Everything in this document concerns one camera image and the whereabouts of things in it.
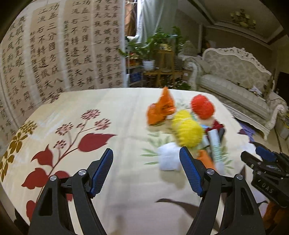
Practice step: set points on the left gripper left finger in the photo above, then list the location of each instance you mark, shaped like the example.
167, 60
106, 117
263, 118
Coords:
51, 214

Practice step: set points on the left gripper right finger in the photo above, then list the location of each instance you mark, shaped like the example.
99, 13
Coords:
241, 214

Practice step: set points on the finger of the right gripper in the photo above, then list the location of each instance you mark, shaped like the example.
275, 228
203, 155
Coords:
266, 155

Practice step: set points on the orange foam roll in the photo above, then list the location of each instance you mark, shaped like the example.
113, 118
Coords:
205, 159

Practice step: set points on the black cylindrical tube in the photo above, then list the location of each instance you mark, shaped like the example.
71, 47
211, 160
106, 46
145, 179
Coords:
221, 133

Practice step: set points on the white toothpaste tube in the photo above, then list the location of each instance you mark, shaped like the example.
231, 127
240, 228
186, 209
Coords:
216, 151

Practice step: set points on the white paper ball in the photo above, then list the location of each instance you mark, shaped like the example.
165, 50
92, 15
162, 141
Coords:
168, 157

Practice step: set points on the dark red wrapper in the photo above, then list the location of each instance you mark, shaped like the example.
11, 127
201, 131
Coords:
216, 125

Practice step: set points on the yellow foam fruit net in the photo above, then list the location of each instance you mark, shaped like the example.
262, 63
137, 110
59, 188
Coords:
188, 132

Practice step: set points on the orange plastic bag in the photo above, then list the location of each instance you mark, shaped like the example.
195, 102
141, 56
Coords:
165, 106

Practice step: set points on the purple cloth on floor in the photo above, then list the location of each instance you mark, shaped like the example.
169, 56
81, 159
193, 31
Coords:
248, 131

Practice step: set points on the black television screen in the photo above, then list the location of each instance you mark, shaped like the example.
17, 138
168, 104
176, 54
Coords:
282, 86

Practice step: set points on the ornate white sofa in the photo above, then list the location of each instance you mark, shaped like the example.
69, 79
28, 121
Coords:
240, 82

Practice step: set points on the floral cream tablecloth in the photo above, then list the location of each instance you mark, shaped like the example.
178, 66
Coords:
67, 134

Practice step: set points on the small floor potted plant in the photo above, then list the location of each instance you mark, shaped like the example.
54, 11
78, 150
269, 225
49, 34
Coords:
180, 85

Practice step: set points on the ornate white armchair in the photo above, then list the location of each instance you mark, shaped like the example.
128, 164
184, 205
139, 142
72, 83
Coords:
188, 49

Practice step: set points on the wooden plant stand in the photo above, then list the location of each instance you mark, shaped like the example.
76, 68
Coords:
164, 73

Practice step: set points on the gold ceiling chandelier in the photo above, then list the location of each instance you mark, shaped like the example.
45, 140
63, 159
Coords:
242, 19

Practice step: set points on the tall dark green plant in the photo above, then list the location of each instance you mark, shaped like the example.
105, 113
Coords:
179, 42

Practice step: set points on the white potted green plant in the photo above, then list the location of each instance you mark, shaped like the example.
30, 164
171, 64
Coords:
146, 51

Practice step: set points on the grey green curtain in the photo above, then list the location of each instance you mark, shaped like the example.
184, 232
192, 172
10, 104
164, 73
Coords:
155, 14

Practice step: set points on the calligraphy wall scroll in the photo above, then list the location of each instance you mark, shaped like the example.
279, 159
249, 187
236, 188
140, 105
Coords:
50, 47

